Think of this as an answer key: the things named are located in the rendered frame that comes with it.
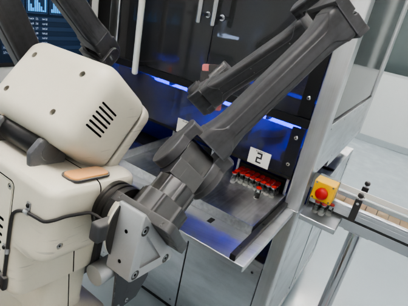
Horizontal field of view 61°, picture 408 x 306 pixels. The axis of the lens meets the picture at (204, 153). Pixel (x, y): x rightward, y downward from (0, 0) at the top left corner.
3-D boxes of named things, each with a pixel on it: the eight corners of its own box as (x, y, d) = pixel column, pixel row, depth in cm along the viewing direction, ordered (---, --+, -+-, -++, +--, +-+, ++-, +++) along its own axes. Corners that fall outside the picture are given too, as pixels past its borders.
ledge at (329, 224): (309, 204, 137) (311, 200, 136) (342, 218, 131) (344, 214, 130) (297, 218, 125) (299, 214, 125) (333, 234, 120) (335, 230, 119)
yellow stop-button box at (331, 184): (315, 190, 126) (321, 172, 123) (334, 198, 123) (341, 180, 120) (308, 197, 120) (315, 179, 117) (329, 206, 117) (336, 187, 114)
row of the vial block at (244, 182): (234, 178, 140) (236, 168, 138) (274, 197, 132) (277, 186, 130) (231, 180, 138) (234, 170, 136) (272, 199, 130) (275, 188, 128)
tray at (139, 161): (168, 143, 161) (169, 136, 160) (215, 164, 149) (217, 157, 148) (112, 163, 134) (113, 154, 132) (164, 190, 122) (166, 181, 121)
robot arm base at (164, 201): (108, 196, 53) (168, 233, 48) (141, 157, 56) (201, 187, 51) (129, 220, 60) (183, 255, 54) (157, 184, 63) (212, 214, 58)
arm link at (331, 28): (360, -34, 54) (394, 17, 56) (317, -15, 67) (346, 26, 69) (152, 167, 56) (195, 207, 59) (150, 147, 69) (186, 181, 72)
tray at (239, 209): (231, 171, 146) (232, 164, 144) (288, 197, 134) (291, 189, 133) (183, 200, 119) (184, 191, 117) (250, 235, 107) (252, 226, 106)
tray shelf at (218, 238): (159, 143, 164) (159, 139, 163) (299, 207, 133) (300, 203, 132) (73, 172, 125) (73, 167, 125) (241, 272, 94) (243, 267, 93)
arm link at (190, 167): (164, 179, 53) (187, 201, 55) (201, 132, 57) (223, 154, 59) (143, 181, 61) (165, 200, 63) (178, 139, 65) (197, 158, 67)
